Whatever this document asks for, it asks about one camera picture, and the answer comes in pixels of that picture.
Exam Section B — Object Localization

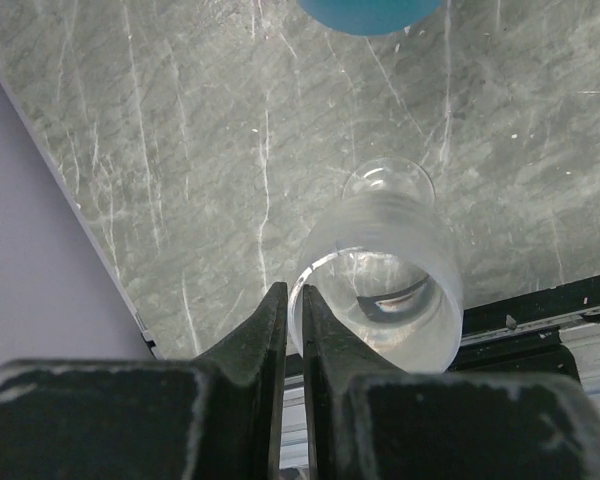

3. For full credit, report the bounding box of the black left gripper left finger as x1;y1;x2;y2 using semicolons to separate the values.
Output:
0;283;288;479

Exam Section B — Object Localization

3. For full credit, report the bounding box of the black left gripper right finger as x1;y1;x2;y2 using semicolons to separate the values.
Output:
302;286;600;479

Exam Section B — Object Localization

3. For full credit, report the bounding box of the clear stemmed wine glass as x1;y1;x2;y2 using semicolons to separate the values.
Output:
288;157;464;373

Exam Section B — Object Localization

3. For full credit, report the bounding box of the blue plastic wine glass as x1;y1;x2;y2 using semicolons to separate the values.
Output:
298;0;442;36

